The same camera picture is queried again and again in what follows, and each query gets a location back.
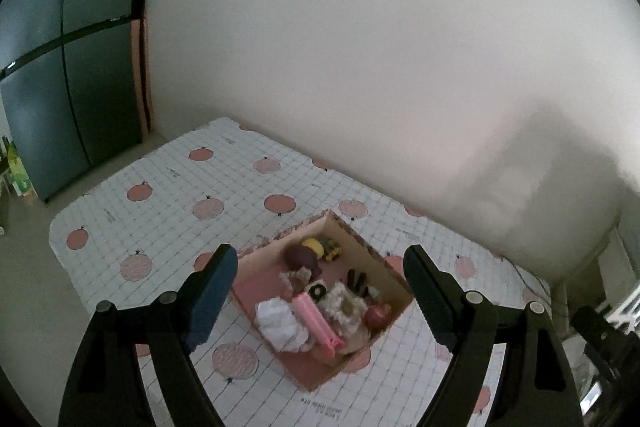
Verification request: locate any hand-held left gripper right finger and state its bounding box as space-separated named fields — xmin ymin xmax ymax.
xmin=402 ymin=244 xmax=585 ymax=427

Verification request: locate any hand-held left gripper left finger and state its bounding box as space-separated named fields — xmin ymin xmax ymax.
xmin=57 ymin=243 xmax=240 ymax=427

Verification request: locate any printed cardboard box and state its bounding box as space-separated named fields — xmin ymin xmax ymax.
xmin=231 ymin=208 xmax=415 ymax=392

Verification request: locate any dark green dinosaur toy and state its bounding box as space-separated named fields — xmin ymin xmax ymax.
xmin=345 ymin=268 xmax=373 ymax=298

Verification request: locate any purple mushroom toy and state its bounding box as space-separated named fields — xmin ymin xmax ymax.
xmin=284 ymin=238 xmax=325 ymax=275

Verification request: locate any pink round toy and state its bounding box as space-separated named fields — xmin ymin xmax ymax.
xmin=363 ymin=303 xmax=393 ymax=328

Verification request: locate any white shelf unit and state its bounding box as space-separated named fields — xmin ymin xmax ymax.
xmin=597 ymin=227 xmax=640 ymax=333

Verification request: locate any crumpled white paper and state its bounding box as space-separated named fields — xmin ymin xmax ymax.
xmin=255 ymin=297 xmax=313 ymax=354

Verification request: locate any small white block toy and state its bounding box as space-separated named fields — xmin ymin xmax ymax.
xmin=306 ymin=279 xmax=331 ymax=303

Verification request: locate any pink long plastic toy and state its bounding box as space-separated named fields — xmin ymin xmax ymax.
xmin=292 ymin=293 xmax=346 ymax=353

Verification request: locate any grid fruit print tablecloth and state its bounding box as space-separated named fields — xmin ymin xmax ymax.
xmin=49 ymin=117 xmax=553 ymax=427

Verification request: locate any green carton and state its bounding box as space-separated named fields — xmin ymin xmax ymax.
xmin=0 ymin=134 xmax=37 ymax=205

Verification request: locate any dark grey refrigerator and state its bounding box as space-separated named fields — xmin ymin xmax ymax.
xmin=0 ymin=0 xmax=151 ymax=205

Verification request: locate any black cable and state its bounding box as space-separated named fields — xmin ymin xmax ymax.
xmin=502 ymin=254 xmax=551 ymax=295

